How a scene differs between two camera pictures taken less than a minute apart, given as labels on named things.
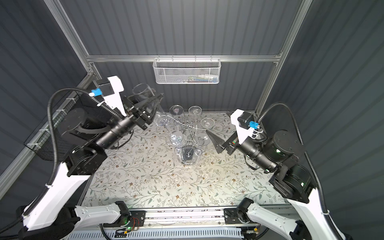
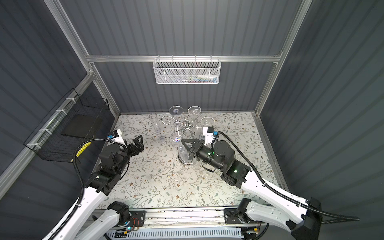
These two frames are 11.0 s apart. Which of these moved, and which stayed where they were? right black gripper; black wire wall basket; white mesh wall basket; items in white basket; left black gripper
Moved: left black gripper; right black gripper
Stayed: black wire wall basket; white mesh wall basket; items in white basket
